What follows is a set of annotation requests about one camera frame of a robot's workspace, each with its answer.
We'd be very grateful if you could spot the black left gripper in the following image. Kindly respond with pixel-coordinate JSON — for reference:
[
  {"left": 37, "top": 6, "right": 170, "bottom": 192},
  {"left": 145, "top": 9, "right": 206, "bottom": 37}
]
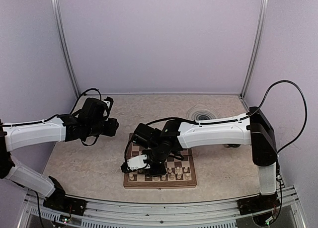
[{"left": 86, "top": 117, "right": 119, "bottom": 137}]

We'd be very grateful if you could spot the white bishop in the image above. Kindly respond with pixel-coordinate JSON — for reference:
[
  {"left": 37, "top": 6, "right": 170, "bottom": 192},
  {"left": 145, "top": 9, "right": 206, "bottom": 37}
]
[{"left": 169, "top": 172, "right": 175, "bottom": 180}]

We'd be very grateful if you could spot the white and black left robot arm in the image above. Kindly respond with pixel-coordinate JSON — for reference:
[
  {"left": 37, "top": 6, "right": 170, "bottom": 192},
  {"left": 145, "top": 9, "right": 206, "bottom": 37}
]
[{"left": 0, "top": 97, "right": 119, "bottom": 211}]

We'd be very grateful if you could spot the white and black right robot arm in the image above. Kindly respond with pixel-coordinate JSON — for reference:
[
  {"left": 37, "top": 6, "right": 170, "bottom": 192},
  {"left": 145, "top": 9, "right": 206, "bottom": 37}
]
[{"left": 122, "top": 107, "right": 278, "bottom": 210}]

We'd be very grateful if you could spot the wooden chess board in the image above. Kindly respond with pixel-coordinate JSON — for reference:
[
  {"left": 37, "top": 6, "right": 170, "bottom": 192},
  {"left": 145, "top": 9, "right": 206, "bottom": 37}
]
[{"left": 123, "top": 132, "right": 198, "bottom": 188}]

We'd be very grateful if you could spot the white plate with spiral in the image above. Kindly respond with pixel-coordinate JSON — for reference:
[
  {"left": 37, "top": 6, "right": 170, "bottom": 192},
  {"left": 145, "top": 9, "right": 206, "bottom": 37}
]
[{"left": 187, "top": 107, "right": 220, "bottom": 121}]

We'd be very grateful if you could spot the dark green cup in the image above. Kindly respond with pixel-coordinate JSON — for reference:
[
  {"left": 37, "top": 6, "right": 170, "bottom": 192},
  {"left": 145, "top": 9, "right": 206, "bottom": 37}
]
[{"left": 224, "top": 144, "right": 241, "bottom": 148}]

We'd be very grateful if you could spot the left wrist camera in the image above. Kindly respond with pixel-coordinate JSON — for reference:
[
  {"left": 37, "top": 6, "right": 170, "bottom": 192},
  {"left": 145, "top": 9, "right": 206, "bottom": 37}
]
[{"left": 103, "top": 96, "right": 114, "bottom": 115}]

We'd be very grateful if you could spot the aluminium front rail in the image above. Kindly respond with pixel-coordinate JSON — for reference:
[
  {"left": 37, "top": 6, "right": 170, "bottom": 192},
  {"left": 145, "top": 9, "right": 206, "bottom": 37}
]
[{"left": 17, "top": 187, "right": 308, "bottom": 228}]

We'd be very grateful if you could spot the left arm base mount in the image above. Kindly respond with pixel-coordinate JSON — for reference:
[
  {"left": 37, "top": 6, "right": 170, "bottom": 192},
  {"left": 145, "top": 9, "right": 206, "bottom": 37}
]
[{"left": 43, "top": 196, "right": 87, "bottom": 216}]

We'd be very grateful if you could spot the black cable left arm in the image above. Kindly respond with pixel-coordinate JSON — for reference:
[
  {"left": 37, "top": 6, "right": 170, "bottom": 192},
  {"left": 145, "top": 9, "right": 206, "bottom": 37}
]
[{"left": 24, "top": 183, "right": 50, "bottom": 228}]

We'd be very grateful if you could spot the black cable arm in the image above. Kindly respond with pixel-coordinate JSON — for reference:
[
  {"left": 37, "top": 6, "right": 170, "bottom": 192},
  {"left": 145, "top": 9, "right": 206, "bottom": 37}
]
[
  {"left": 258, "top": 80, "right": 308, "bottom": 154},
  {"left": 24, "top": 183, "right": 50, "bottom": 228}
]

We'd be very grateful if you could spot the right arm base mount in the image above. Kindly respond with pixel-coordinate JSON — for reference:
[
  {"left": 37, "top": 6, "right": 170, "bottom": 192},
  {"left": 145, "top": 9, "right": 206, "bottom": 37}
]
[{"left": 237, "top": 194, "right": 281, "bottom": 216}]

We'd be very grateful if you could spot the left aluminium corner post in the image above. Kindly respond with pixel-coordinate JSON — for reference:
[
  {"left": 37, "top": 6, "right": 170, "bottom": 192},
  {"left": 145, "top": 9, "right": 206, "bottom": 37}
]
[{"left": 51, "top": 0, "right": 80, "bottom": 98}]

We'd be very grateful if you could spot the aluminium corner post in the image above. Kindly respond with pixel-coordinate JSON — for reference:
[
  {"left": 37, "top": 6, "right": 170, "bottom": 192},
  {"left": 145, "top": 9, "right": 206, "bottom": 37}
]
[
  {"left": 51, "top": 0, "right": 80, "bottom": 98},
  {"left": 240, "top": 0, "right": 269, "bottom": 100}
]

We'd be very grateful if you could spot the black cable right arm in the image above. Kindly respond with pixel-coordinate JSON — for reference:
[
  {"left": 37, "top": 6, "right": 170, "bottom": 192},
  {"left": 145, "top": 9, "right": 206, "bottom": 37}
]
[{"left": 258, "top": 80, "right": 308, "bottom": 154}]

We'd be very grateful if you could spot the right aluminium corner post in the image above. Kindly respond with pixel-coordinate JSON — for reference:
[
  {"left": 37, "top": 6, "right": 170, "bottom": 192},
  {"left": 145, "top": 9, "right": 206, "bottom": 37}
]
[{"left": 240, "top": 0, "right": 269, "bottom": 100}]

